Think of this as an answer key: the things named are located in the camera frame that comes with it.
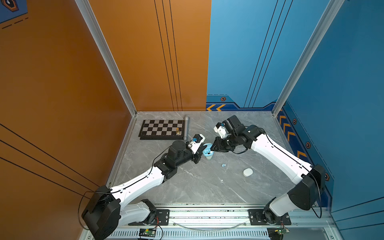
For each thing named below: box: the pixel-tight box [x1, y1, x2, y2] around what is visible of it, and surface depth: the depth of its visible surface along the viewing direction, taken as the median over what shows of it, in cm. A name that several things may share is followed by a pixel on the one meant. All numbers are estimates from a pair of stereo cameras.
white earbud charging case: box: [243, 168, 254, 177], surface depth 88 cm
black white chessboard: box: [138, 120, 184, 140], surface depth 107 cm
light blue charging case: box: [202, 143, 215, 160], surface depth 77 cm
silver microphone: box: [183, 116, 190, 141], surface depth 113 cm
